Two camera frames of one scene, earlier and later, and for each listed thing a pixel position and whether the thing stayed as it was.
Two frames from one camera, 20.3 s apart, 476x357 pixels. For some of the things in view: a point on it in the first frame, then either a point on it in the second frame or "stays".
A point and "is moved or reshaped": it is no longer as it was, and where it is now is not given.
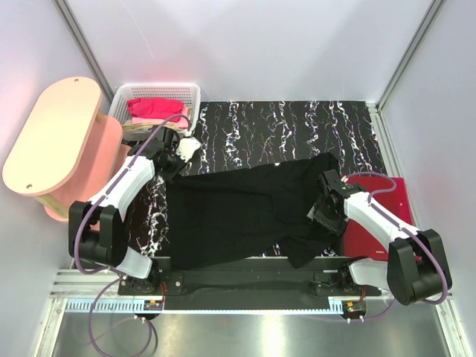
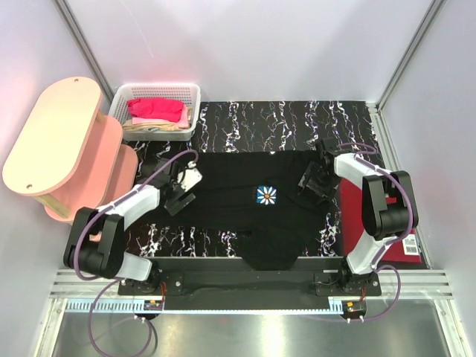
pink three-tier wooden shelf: [68, 150] stays
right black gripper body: [332, 220] to [324, 184]
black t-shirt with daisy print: [248, 210] is moved or reshaped
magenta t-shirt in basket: [152, 108] stays
